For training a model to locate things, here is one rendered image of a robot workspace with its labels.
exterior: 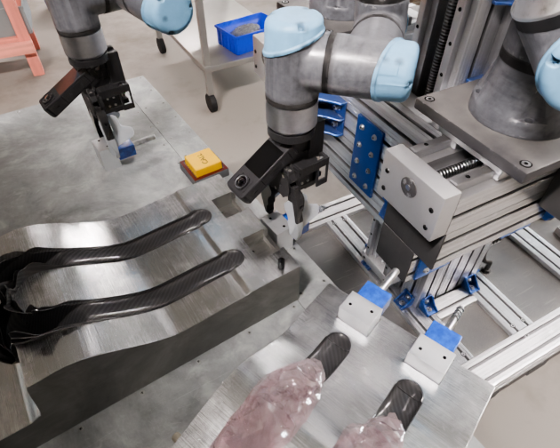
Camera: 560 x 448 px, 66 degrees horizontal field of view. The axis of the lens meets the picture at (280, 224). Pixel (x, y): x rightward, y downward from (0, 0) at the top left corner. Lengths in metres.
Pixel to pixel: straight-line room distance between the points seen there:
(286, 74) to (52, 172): 0.65
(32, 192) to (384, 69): 0.76
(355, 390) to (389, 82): 0.38
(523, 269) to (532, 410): 0.45
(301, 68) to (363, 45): 0.08
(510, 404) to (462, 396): 1.05
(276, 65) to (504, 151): 0.34
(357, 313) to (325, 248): 0.97
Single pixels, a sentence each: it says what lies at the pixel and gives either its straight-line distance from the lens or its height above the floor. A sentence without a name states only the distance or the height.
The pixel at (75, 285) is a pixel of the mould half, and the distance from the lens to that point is 0.65.
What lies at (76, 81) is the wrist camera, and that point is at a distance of 0.93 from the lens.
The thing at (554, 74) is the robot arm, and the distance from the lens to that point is 0.53.
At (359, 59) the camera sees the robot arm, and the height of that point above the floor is 1.17.
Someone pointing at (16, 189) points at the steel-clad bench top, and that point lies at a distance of 1.06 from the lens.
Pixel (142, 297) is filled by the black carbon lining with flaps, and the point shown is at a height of 0.88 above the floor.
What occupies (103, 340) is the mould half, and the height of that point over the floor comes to 0.92.
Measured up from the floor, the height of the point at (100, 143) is 0.85.
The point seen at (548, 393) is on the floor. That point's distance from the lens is 1.75.
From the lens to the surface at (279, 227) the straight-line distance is 0.75.
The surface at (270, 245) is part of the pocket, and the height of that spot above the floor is 0.87.
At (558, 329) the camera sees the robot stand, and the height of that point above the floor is 0.23.
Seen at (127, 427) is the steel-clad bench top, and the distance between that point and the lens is 0.66.
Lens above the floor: 1.40
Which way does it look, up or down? 46 degrees down
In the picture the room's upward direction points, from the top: straight up
